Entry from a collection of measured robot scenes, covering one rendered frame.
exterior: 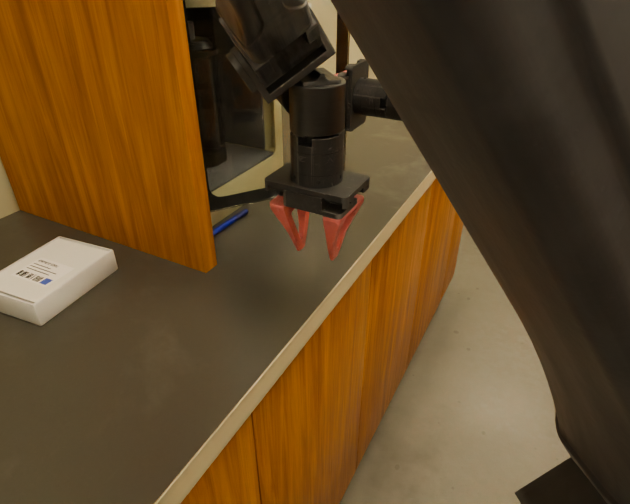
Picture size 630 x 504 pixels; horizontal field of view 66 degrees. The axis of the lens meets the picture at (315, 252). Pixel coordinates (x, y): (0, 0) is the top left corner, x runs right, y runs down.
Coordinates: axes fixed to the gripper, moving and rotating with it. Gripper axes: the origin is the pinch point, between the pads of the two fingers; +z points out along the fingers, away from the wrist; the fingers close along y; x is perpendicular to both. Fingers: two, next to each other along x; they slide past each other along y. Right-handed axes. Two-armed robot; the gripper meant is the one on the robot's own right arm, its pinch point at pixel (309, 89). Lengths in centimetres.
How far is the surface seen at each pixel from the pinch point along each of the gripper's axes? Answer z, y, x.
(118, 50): 17.6, 8.2, 23.0
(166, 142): 11.5, -3.9, 23.1
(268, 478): -11, -55, 35
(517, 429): -51, -120, -54
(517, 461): -53, -120, -41
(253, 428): -10, -39, 37
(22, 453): 3, -26, 60
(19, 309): 23, -24, 45
